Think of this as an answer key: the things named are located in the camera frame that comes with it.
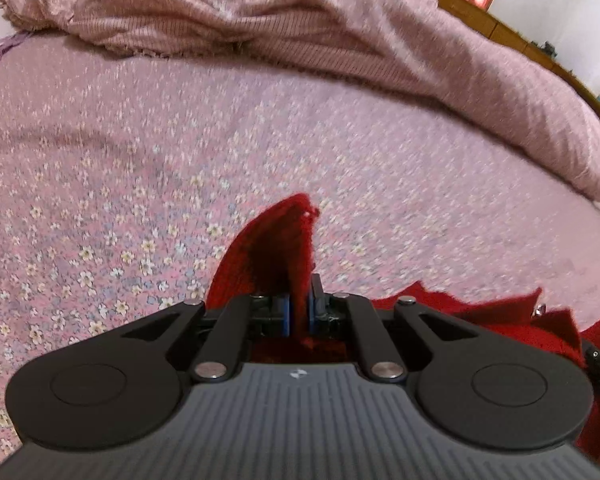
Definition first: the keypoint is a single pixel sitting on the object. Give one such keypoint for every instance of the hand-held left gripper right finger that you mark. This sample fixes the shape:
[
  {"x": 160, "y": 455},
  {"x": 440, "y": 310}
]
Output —
[{"x": 316, "y": 310}]

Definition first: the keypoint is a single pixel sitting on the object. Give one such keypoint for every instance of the red knit cardigan black trim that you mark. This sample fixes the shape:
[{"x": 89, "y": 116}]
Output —
[{"x": 275, "y": 250}]

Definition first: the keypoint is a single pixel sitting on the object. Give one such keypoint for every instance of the pink quilt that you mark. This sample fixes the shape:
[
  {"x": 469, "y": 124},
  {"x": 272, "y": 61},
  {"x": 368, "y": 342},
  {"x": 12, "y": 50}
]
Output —
[{"x": 330, "y": 20}]

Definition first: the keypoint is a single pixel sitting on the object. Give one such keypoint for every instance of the pink floral bed sheet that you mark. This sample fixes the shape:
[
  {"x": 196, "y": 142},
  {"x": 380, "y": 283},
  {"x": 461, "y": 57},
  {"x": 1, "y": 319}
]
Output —
[{"x": 130, "y": 160}]

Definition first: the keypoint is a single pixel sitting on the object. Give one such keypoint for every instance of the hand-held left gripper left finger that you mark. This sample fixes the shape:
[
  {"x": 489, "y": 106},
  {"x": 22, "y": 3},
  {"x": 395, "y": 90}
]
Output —
[{"x": 283, "y": 316}]

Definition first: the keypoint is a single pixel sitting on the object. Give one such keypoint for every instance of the wooden headboard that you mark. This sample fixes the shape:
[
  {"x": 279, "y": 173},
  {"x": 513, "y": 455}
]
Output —
[{"x": 485, "y": 17}]

